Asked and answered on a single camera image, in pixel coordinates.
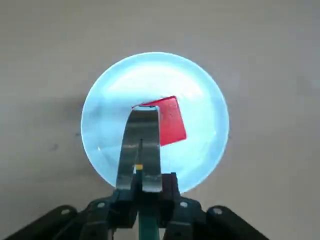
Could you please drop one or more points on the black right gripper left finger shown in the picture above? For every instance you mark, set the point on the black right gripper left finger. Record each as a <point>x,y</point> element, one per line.
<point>100,217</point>

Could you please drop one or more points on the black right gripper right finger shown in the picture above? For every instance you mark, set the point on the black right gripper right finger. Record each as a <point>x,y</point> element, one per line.
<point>182,215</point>

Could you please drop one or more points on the red wooden cube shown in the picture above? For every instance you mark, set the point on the red wooden cube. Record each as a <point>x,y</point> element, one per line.
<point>172,120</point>

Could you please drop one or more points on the light blue round plate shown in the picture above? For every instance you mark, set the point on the light blue round plate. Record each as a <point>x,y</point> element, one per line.
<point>150,75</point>

